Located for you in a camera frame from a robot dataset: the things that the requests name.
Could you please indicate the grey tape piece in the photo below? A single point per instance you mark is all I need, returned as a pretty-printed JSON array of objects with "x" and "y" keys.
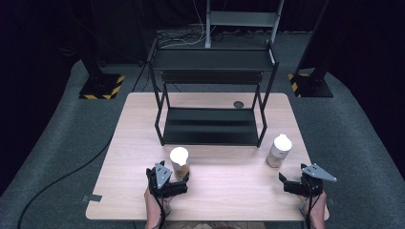
[{"x": 92, "y": 198}]

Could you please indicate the grey metal frame stand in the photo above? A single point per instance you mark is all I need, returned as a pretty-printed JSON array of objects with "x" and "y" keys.
[{"x": 242, "y": 19}]

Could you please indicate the person's left hand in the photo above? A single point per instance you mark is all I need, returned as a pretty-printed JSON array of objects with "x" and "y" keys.
[{"x": 152, "y": 200}]

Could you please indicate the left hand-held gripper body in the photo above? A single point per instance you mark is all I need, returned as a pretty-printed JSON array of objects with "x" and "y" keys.
[{"x": 162, "y": 175}]

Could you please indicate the person's right hand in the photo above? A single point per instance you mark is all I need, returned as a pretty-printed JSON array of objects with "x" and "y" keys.
[{"x": 318, "y": 203}]

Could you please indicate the dark round table grommet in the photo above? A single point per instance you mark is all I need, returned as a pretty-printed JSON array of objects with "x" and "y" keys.
[{"x": 238, "y": 105}]

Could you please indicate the domed white cap bottle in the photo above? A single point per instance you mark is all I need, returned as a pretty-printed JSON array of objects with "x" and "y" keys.
[{"x": 281, "y": 143}]

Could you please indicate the black metal shelf rack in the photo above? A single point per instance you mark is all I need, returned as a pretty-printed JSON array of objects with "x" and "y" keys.
[{"x": 210, "y": 128}]

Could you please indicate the black stand with striped base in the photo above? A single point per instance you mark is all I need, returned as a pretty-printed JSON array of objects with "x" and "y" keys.
[
  {"x": 102, "y": 87},
  {"x": 313, "y": 86}
]

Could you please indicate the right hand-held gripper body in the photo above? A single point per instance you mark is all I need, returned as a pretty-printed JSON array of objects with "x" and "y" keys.
[{"x": 313, "y": 183}]

